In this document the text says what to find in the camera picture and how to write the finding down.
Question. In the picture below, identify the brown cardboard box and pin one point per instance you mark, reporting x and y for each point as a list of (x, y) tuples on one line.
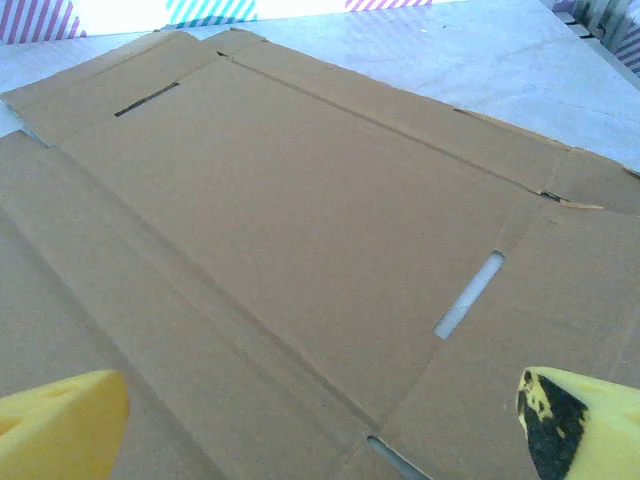
[(300, 225)]

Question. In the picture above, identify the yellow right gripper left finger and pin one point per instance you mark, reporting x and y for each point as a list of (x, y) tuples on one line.
[(55, 430)]

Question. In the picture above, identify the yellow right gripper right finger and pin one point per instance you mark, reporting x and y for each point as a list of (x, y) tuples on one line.
[(605, 430)]

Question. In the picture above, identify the aluminium frame post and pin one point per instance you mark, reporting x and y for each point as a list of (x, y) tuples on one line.
[(600, 20)]

